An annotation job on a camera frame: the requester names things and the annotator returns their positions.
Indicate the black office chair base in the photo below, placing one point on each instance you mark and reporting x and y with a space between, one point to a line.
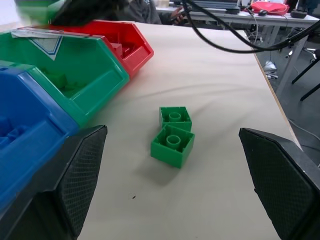
308 72

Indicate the dark laptop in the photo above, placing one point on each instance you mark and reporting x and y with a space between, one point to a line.
215 4

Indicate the green plastic storage bin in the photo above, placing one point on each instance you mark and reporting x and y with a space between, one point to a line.
100 72

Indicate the red plastic storage bin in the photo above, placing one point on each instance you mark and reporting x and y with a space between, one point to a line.
130 37

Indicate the red bag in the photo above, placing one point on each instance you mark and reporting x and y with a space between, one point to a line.
271 7

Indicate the green square building block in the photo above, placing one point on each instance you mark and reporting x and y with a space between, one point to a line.
185 122
165 152

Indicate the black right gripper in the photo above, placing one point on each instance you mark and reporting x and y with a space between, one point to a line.
82 12

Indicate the black phone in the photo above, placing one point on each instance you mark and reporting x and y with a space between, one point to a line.
185 13

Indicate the red block inside bin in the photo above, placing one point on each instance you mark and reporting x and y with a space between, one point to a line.
116 48

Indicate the black computer mouse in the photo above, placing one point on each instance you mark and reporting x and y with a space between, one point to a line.
262 12

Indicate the blue plastic storage bin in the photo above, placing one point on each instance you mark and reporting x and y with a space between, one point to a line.
27 105

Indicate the grey office desk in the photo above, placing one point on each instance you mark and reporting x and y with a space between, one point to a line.
272 21

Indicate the green block inside bin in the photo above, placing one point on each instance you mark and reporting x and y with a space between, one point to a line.
56 78

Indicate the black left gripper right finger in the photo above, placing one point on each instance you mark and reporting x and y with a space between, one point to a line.
277 180

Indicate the black device on desk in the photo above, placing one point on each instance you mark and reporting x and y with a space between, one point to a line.
298 14

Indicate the blue block inside bin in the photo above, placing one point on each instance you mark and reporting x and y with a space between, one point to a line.
11 133

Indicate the seated person in grey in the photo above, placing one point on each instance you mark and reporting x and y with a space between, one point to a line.
145 11

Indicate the white triangle sticker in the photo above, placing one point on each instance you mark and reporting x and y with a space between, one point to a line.
46 45

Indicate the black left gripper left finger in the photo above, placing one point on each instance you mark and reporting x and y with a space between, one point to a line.
75 175

